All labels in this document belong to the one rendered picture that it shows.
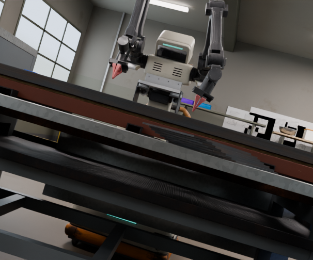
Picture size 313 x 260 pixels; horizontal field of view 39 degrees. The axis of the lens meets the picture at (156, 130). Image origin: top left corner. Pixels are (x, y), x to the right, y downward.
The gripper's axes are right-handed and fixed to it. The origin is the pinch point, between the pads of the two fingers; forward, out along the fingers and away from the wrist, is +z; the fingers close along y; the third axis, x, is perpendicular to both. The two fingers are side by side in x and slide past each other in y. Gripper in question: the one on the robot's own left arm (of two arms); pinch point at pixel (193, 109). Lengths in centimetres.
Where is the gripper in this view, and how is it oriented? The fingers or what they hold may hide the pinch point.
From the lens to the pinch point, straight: 195.0
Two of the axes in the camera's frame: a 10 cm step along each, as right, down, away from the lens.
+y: 8.6, 5.0, -0.3
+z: -5.0, 8.6, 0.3
